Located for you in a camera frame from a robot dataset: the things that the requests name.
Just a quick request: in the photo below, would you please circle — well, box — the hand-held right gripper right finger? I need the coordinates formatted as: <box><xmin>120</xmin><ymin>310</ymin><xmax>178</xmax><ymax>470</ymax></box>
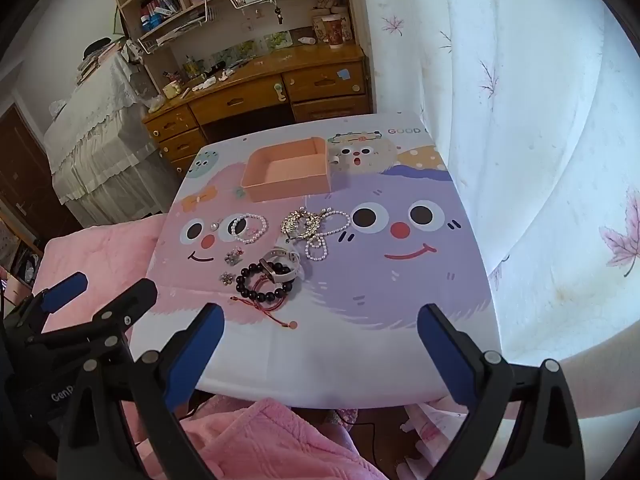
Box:
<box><xmin>417</xmin><ymin>303</ymin><xmax>587</xmax><ymax>480</ymax></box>

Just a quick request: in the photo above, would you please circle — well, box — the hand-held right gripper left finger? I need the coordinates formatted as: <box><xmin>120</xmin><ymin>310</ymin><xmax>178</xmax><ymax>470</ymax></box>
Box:
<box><xmin>56</xmin><ymin>303</ymin><xmax>226</xmax><ymax>480</ymax></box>

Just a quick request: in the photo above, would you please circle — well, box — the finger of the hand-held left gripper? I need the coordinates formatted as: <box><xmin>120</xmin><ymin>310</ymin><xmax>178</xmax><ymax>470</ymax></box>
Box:
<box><xmin>27</xmin><ymin>278</ymin><xmax>159</xmax><ymax>347</ymax></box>
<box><xmin>15</xmin><ymin>271</ymin><xmax>89</xmax><ymax>322</ymax></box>

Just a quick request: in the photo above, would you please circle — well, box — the red cord bracelet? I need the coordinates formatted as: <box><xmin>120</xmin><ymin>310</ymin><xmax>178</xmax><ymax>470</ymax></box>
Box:
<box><xmin>230</xmin><ymin>280</ymin><xmax>298</xmax><ymax>332</ymax></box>

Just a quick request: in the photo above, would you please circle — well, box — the black bead bracelet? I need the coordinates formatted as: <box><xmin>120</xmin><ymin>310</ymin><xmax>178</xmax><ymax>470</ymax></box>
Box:
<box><xmin>235</xmin><ymin>261</ymin><xmax>294</xmax><ymax>305</ymax></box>

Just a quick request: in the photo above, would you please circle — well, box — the white pearl bracelet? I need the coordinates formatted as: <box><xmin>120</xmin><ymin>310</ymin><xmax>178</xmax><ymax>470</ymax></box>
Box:
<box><xmin>230</xmin><ymin>213</ymin><xmax>269</xmax><ymax>246</ymax></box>

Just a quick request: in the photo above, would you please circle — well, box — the white smart watch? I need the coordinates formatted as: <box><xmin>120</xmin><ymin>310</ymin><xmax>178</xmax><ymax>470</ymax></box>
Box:
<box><xmin>259</xmin><ymin>246</ymin><xmax>307</xmax><ymax>283</ymax></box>

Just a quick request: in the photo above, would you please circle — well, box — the long pearl necklace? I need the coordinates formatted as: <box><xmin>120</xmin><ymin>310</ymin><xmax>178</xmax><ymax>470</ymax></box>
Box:
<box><xmin>302</xmin><ymin>207</ymin><xmax>352</xmax><ymax>262</ymax></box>

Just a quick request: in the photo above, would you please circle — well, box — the pink rectangular box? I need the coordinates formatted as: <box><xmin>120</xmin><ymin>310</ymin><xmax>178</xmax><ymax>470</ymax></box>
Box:
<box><xmin>240</xmin><ymin>136</ymin><xmax>334</xmax><ymax>203</ymax></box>

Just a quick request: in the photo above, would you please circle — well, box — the cartoon monster table mat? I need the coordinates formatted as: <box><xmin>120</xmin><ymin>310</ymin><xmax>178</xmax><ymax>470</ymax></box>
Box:
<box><xmin>131</xmin><ymin>112</ymin><xmax>502</xmax><ymax>409</ymax></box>

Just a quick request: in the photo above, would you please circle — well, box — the pink fluffy garment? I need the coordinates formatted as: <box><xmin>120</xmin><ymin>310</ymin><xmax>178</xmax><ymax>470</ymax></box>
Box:
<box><xmin>125</xmin><ymin>396</ymin><xmax>392</xmax><ymax>480</ymax></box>

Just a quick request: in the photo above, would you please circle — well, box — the brown wooden door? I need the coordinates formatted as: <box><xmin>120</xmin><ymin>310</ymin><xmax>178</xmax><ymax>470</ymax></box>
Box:
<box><xmin>0</xmin><ymin>104</ymin><xmax>82</xmax><ymax>242</ymax></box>

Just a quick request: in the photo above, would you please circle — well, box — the white lace cover cloth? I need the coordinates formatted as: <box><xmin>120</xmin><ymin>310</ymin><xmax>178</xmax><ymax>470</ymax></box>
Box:
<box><xmin>42</xmin><ymin>45</ymin><xmax>174</xmax><ymax>227</ymax></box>

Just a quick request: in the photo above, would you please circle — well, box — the wooden desk with drawers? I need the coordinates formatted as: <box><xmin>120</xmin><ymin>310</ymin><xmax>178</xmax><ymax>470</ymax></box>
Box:
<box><xmin>142</xmin><ymin>45</ymin><xmax>375</xmax><ymax>175</ymax></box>

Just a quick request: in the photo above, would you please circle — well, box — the white leaf print curtain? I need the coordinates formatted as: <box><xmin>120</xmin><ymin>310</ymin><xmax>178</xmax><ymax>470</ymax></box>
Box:
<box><xmin>359</xmin><ymin>0</ymin><xmax>640</xmax><ymax>363</ymax></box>

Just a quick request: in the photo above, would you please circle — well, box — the red patterned mug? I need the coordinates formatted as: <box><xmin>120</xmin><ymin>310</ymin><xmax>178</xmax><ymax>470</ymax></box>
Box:
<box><xmin>320</xmin><ymin>14</ymin><xmax>352</xmax><ymax>49</ymax></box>

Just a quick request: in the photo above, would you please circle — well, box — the black floor cable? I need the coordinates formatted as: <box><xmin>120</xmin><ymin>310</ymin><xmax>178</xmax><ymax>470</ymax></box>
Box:
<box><xmin>345</xmin><ymin>411</ymin><xmax>385</xmax><ymax>457</ymax></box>

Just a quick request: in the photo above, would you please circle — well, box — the white wire rack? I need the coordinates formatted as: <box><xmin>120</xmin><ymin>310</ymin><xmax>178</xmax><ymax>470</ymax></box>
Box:
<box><xmin>135</xmin><ymin>9</ymin><xmax>209</xmax><ymax>54</ymax></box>

